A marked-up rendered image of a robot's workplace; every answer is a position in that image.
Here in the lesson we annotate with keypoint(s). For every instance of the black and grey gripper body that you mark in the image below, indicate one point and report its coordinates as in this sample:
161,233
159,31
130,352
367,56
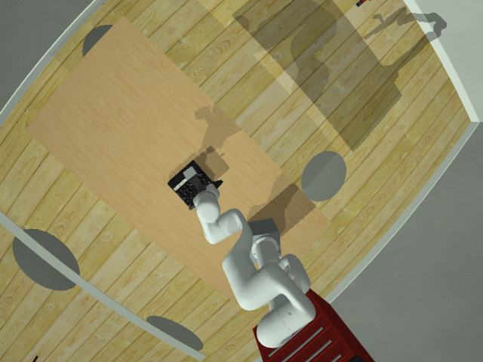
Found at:
209,188

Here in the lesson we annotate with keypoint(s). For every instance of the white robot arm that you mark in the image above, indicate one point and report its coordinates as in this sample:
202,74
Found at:
254,288

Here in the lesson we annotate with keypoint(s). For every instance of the black lighting desk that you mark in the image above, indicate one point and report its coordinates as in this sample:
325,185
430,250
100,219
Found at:
180,183

